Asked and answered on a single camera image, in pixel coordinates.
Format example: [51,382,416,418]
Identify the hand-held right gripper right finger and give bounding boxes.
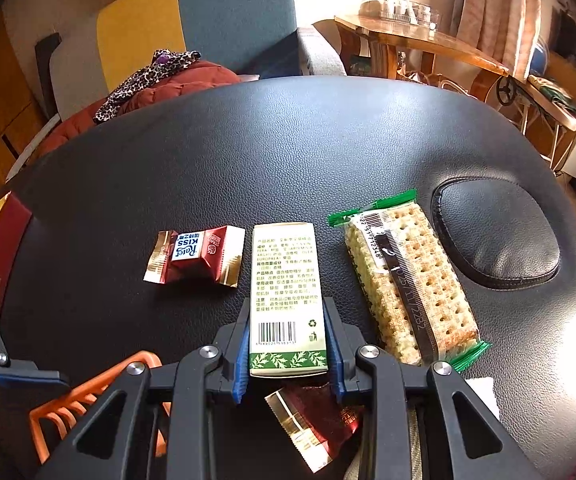
[320,297,539,480]

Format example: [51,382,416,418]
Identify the white paper napkin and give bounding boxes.
[463,376,501,423]

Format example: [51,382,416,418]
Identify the wooden desk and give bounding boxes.
[520,74,576,171]

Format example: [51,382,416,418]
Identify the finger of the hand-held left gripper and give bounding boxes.
[0,319,71,411]

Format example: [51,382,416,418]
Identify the green cloth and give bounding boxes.
[527,75,576,111]

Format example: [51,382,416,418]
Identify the black hand wheel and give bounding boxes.
[497,77,519,107]

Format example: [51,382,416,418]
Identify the white box with green leaf band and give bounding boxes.
[249,222,329,377]

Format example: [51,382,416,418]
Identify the leopard print cloth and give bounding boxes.
[92,49,202,124]

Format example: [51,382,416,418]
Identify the red padded jacket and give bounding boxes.
[38,60,243,158]

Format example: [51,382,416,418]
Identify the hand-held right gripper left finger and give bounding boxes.
[35,297,253,480]

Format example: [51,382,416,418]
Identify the wooden side table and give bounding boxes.
[335,14,511,101]

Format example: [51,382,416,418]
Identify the cracker packet with green ends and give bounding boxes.
[328,188,491,373]

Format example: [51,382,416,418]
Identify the red and gold gift box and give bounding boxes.
[0,192,33,321]

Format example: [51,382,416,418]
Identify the clear tray with glasses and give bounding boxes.
[360,0,443,31]

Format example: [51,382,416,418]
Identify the blue yellow grey armchair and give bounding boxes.
[2,0,349,121]

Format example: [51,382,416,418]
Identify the orange plastic basket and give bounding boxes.
[28,351,173,466]

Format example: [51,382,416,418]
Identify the red and gold candy wrapper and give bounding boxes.
[142,226,246,289]
[264,382,366,473]

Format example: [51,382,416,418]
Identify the pink patterned curtain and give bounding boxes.
[455,0,541,81]

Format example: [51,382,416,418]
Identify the black leather round pad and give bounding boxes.
[430,176,561,290]

